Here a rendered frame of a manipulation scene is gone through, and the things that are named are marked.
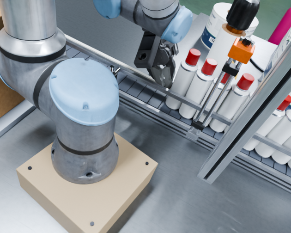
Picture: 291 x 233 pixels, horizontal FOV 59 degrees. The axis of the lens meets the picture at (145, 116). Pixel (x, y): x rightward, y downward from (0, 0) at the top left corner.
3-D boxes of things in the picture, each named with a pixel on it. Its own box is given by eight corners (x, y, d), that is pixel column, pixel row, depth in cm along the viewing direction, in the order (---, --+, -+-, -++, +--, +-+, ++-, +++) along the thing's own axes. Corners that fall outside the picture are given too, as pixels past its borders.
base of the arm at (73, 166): (130, 149, 63) (136, 123, 56) (91, 197, 53) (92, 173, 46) (81, 120, 66) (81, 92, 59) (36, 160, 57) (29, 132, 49)
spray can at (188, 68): (182, 103, 85) (206, 51, 70) (177, 113, 81) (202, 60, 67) (167, 96, 86) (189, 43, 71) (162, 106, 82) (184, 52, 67)
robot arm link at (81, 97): (85, 163, 47) (85, 113, 37) (37, 123, 51) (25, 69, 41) (127, 127, 54) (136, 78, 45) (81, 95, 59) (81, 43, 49)
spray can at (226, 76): (209, 119, 83) (239, 69, 68) (206, 130, 79) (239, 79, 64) (194, 113, 83) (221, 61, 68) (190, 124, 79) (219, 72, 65)
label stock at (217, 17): (196, 29, 123) (208, -1, 113) (233, 35, 128) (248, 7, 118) (206, 53, 110) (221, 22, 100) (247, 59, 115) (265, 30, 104)
